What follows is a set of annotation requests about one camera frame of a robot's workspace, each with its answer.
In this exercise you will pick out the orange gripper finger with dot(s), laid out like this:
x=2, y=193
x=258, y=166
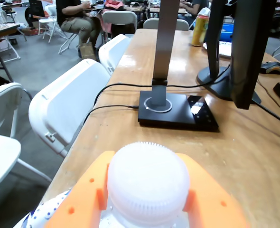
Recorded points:
x=83, y=194
x=211, y=202

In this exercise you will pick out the grey desk lamp black base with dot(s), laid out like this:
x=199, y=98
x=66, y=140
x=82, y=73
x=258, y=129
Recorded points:
x=166, y=47

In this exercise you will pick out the blue plastic bin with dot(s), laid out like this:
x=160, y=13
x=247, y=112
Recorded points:
x=226, y=32

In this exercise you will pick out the black computer monitor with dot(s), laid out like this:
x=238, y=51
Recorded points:
x=251, y=47

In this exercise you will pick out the clear water bottle blue label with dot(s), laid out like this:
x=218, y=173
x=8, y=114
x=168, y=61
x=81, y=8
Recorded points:
x=147, y=178

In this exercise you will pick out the small clear water bottle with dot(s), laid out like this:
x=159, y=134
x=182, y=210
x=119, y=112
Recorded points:
x=0, y=14

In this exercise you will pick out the black orange computer mouse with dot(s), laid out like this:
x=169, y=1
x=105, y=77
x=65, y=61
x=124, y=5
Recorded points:
x=271, y=67

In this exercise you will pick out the seated man black shirt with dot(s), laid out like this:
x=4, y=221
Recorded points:
x=76, y=23

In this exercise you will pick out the grey folding table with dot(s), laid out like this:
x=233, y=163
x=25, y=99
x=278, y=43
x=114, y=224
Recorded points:
x=2, y=29

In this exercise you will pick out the pink red cloth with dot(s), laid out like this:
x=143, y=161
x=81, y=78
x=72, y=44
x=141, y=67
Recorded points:
x=106, y=23

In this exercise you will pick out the yellow drink can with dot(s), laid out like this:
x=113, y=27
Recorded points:
x=199, y=31

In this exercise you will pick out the person in dark grey shirt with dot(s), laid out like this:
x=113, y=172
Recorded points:
x=194, y=6

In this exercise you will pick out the blue floral paper plate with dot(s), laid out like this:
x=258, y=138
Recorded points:
x=42, y=213

